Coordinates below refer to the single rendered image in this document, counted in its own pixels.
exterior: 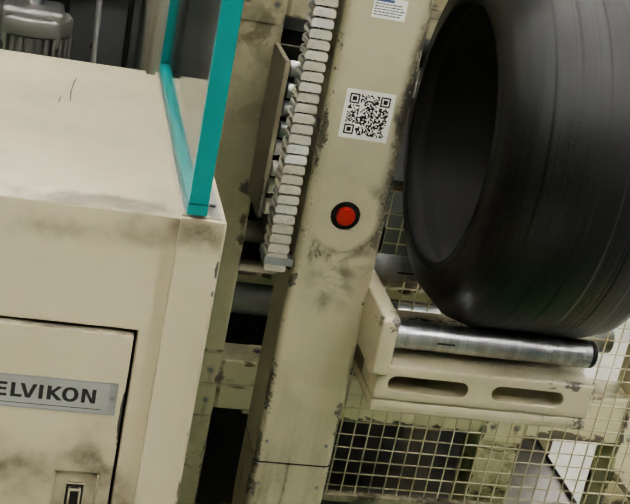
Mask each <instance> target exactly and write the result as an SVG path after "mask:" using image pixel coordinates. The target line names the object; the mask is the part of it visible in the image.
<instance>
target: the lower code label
mask: <svg viewBox="0 0 630 504"><path fill-rule="evenodd" d="M396 96H397V95H393V94H386V93H380V92H373V91H367V90H360V89H354V88H348V89H347V94H346V98H345V103H344V108H343V113H342V118H341V123H340V127H339V132H338V136H339V137H345V138H352V139H359V140H366V141H373V142H380V143H386V141H387V137H388V132H389V127H390V123H391V118H392V114H393V109H394V105H395V100H396Z"/></svg>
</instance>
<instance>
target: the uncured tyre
mask: <svg viewBox="0 0 630 504"><path fill-rule="evenodd" d="M403 218H404V231H405V240H406V247H407V252H408V257H409V261H410V264H411V268H412V271H413V273H414V276H415V278H416V280H417V282H418V283H419V285H420V286H421V288H422V289H423V290H424V291H425V293H426V294H427V295H428V296H429V298H430V299H431V300H432V301H433V303H434V304H435V305H436V307H437V308H438V309H439V310H440V311H441V312H442V313H443V314H444V315H445V316H446V317H448V318H450V319H453V320H455V321H457V322H460V323H462V324H465V325H467V326H470V327H477V328H486V329H495V330H504V331H512V332H521V333H530V334H539V335H548V336H557V337H566V338H584V337H589V336H595V335H600V334H604V333H607V332H609V331H612V330H614V329H615V328H617V327H619V326H620V325H622V324H623V323H624V322H625V321H627V320H628V319H629V318H630V0H448V2H447V4H446V6H445V8H444V9H443V11H442V14H441V16H440V18H439V20H438V22H437V25H436V27H435V29H434V32H433V35H432V37H431V40H430V43H429V46H428V49H427V52H426V55H425V58H424V61H423V65H422V68H421V72H420V76H419V79H418V83H417V88H416V92H415V96H414V101H413V106H412V111H411V117H410V123H409V129H408V136H407V144H406V153H405V164H404V180H403Z"/></svg>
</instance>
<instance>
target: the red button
mask: <svg viewBox="0 0 630 504"><path fill-rule="evenodd" d="M336 220H337V222H338V223H339V224H340V225H342V226H348V225H350V224H352V223H353V222H354V220H355V212H354V210H353V209H352V208H350V207H347V206H345V207H341V208H340V209H338V211H337V212H336Z"/></svg>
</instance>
